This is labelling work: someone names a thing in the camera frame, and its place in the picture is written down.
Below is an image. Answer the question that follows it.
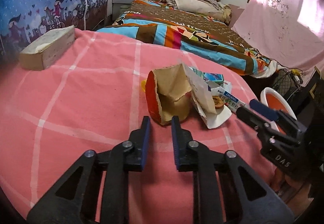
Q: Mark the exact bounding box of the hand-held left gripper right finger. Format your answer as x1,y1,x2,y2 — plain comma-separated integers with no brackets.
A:
171,116,295,224

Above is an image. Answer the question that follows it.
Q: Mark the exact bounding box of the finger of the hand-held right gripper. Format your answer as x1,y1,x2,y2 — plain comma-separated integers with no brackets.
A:
236,107,281,144
249,99,307,138

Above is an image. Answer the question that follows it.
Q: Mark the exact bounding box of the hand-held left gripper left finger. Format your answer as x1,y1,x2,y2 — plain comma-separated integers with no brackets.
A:
27,116,151,224

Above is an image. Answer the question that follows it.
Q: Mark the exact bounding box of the orange and white trash bin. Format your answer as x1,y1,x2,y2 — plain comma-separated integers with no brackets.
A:
260,87,298,133

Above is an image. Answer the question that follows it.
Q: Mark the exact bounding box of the green drink carton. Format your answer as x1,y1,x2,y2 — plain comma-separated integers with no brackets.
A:
190,66,225,85

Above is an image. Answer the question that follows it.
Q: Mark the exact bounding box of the torn brown paper bag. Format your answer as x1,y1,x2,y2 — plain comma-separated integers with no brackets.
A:
145,63,193,126

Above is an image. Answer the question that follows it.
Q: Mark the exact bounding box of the brown snack piece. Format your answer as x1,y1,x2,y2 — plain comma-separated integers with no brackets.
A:
212,96,225,110

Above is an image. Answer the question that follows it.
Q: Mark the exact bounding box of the white paper packet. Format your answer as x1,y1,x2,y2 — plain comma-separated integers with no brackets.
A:
181,62,232,129

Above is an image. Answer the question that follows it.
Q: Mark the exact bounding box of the pink checked blanket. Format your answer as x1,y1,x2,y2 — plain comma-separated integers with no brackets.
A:
0,28,286,224

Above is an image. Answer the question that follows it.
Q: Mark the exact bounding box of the pink curtain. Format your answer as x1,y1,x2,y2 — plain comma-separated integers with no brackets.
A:
231,0,324,83

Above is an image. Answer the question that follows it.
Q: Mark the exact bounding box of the colourful striped bed blanket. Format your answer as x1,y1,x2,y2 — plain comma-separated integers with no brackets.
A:
96,0,279,79

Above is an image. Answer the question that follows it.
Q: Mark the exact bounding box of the folded floral quilt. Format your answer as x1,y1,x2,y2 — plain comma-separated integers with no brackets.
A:
164,0,232,23

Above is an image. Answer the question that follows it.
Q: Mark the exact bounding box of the beige cardboard box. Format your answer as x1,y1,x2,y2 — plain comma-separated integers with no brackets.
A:
19,25,76,71

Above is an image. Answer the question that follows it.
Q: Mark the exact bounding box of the black wire basket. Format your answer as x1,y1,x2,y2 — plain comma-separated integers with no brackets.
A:
272,68,304,98

